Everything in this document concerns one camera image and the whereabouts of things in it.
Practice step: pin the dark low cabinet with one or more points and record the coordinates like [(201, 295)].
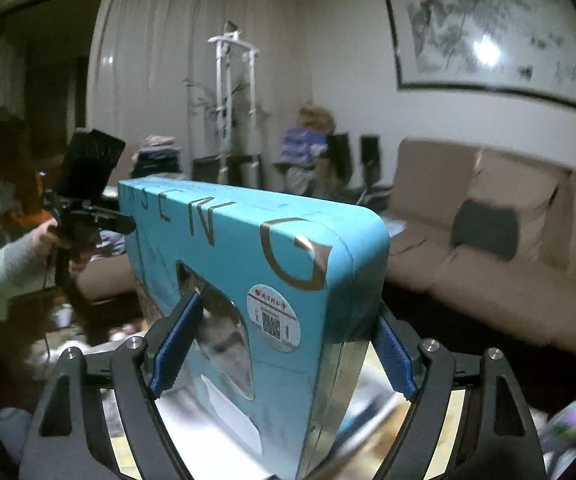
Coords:
[(207, 167)]

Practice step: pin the doll in purple dress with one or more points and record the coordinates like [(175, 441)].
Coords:
[(308, 135)]

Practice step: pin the white curtain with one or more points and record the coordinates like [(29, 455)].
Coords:
[(157, 60)]

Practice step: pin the brown sofa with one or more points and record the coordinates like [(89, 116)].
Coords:
[(493, 280)]

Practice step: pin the black chair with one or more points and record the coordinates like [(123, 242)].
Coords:
[(340, 152), (370, 152)]

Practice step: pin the glass sliding door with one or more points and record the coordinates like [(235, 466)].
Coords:
[(32, 85)]

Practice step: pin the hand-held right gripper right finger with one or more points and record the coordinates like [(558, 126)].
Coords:
[(393, 355)]

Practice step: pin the green purple packet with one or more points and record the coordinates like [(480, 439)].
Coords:
[(573, 425)]

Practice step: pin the stack of folded clothes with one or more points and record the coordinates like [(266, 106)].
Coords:
[(156, 157)]

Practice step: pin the framed ink painting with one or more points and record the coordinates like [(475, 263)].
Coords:
[(493, 35)]

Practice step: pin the blue gift box with windows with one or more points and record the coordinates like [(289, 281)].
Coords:
[(248, 240)]

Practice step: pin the person's left hand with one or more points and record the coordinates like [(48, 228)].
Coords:
[(45, 237)]

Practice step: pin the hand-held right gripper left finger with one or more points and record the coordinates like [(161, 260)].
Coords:
[(177, 345)]

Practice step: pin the dark grey cushion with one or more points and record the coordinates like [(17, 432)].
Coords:
[(485, 230)]

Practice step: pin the white coat rack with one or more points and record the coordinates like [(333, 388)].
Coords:
[(225, 85)]

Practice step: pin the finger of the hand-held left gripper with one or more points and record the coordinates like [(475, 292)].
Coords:
[(115, 222)]

